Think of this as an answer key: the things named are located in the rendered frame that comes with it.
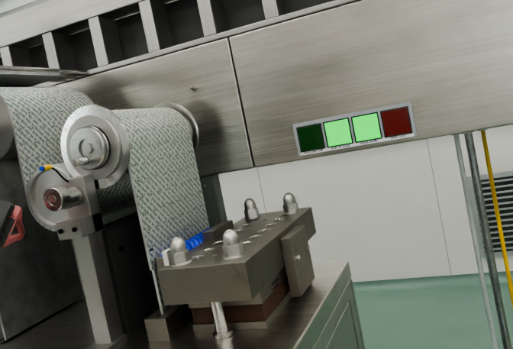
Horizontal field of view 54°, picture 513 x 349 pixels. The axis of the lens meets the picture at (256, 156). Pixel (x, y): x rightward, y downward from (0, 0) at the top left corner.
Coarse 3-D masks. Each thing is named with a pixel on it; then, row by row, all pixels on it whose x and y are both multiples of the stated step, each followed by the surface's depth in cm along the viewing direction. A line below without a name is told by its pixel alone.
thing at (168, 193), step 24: (144, 168) 91; (168, 168) 99; (192, 168) 108; (144, 192) 90; (168, 192) 97; (192, 192) 106; (144, 216) 89; (168, 216) 96; (192, 216) 104; (144, 240) 88; (168, 240) 95
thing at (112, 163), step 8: (80, 120) 89; (88, 120) 88; (96, 120) 88; (104, 120) 87; (72, 128) 90; (104, 128) 87; (112, 128) 87; (112, 136) 87; (112, 144) 87; (120, 144) 87; (112, 152) 87; (120, 152) 87; (72, 160) 91; (112, 160) 88; (80, 168) 90; (104, 168) 88; (112, 168) 88; (96, 176) 89; (104, 176) 89
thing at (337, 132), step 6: (342, 120) 105; (324, 126) 107; (330, 126) 107; (336, 126) 106; (342, 126) 106; (348, 126) 105; (330, 132) 107; (336, 132) 106; (342, 132) 106; (348, 132) 105; (330, 138) 107; (336, 138) 106; (342, 138) 106; (348, 138) 106; (330, 144) 107; (336, 144) 107
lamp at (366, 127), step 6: (372, 114) 103; (354, 120) 105; (360, 120) 104; (366, 120) 104; (372, 120) 103; (354, 126) 105; (360, 126) 104; (366, 126) 104; (372, 126) 103; (378, 126) 103; (360, 132) 104; (366, 132) 104; (372, 132) 104; (378, 132) 103; (360, 138) 105; (366, 138) 104; (372, 138) 104
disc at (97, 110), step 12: (84, 108) 89; (96, 108) 88; (72, 120) 90; (108, 120) 87; (120, 120) 87; (120, 132) 87; (72, 168) 91; (120, 168) 88; (96, 180) 90; (108, 180) 89
